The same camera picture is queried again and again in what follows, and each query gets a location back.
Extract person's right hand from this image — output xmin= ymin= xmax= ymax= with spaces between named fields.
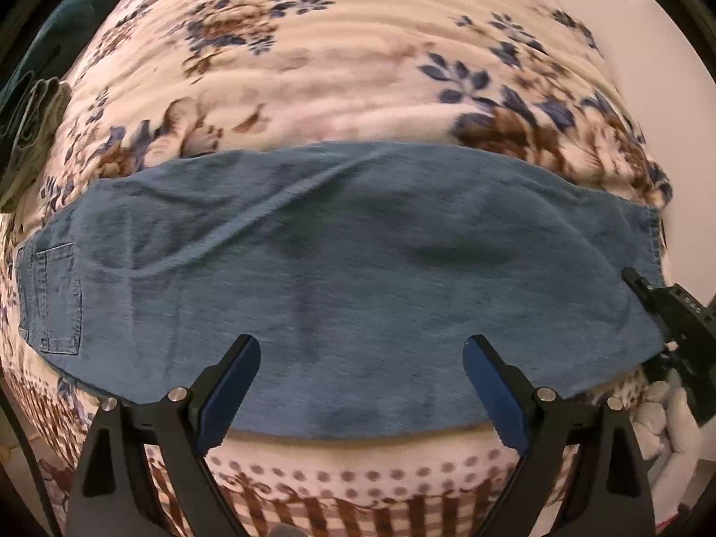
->
xmin=631 ymin=379 xmax=703 ymax=456

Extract floral bedspread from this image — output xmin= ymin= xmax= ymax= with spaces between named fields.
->
xmin=0 ymin=0 xmax=678 ymax=537

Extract white headboard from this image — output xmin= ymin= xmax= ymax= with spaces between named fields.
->
xmin=511 ymin=0 xmax=716 ymax=381

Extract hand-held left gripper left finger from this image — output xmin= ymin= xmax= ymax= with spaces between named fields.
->
xmin=66 ymin=334 xmax=262 ymax=537

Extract blue folded quilt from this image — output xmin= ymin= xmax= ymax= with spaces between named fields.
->
xmin=8 ymin=0 xmax=160 ymax=87

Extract blue denim pants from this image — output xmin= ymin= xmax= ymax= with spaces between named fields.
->
xmin=16 ymin=140 xmax=661 ymax=440

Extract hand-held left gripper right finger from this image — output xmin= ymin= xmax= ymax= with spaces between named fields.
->
xmin=463 ymin=334 xmax=655 ymax=537

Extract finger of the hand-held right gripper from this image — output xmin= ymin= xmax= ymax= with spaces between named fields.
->
xmin=622 ymin=267 xmax=682 ymax=348

